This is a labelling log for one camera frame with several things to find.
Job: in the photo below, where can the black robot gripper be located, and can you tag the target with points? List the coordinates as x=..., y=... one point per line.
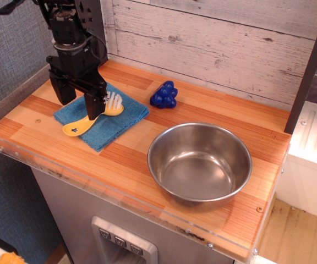
x=79, y=71

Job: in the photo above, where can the yellow brush with white bristles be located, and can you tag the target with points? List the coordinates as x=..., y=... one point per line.
x=114, y=107

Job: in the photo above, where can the blue cloth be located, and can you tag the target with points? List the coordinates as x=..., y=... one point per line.
x=106, y=128

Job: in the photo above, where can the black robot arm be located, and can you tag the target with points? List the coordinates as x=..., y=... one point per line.
x=79, y=39

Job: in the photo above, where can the silver metal bowl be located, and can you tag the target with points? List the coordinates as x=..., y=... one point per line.
x=199, y=166

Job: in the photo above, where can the blue toy grape bunch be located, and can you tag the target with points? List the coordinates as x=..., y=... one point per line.
x=165, y=96

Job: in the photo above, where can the grey toy fridge cabinet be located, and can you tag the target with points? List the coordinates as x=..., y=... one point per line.
x=74, y=208

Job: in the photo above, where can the silver ice dispenser panel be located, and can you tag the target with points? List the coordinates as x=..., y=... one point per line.
x=122, y=243

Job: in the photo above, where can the orange object bottom left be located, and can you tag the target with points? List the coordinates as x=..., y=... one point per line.
x=11, y=258

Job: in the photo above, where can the dark grey right post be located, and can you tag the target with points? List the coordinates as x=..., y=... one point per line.
x=302, y=91

